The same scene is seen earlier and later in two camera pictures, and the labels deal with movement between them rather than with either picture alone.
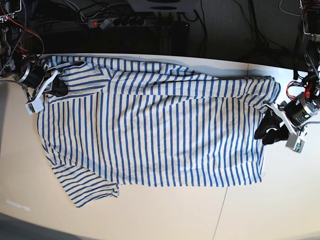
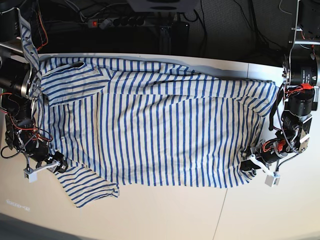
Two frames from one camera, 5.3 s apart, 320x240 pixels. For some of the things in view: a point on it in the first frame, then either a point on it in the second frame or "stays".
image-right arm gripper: [295, 114] -> [267, 152]
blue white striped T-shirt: [122, 121] stays
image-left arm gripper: [37, 78] -> [37, 147]
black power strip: [105, 23] stays
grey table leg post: [165, 41] stays
